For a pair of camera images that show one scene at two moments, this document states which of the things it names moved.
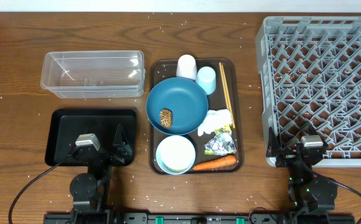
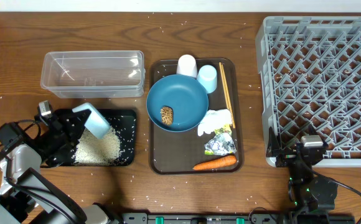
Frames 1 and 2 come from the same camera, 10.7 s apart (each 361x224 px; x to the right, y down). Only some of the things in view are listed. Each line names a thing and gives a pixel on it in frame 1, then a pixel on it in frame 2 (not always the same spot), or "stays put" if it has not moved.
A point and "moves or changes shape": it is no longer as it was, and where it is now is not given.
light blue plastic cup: x=206 y=78 stays put
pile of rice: x=177 y=154 moves or changes shape
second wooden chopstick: x=228 y=94 stays put
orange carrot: x=216 y=163 stays put
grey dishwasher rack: x=322 y=71 stays put
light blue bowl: x=175 y=154 -> x=96 y=122
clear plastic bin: x=94 y=74 stays put
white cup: x=187 y=67 stays put
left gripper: x=124 y=147 -> x=56 y=129
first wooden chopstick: x=221 y=65 stays put
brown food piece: x=165 y=116 moves or changes shape
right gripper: x=274 y=149 stays put
